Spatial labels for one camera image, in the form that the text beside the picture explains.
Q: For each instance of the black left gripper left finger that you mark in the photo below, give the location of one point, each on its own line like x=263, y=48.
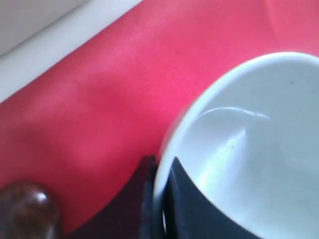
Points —
x=128, y=215

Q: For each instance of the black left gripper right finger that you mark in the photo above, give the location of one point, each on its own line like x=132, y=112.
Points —
x=189, y=215

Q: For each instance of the white ceramic floral bowl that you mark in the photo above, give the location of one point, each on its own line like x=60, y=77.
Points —
x=250, y=144

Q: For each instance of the red tablecloth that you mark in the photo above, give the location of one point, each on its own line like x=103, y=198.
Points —
x=82, y=127

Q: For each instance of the dark wooden spoon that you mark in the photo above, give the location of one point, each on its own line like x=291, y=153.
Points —
x=27, y=211

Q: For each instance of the cream plastic storage bin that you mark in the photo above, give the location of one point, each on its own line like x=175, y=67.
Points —
x=21, y=19

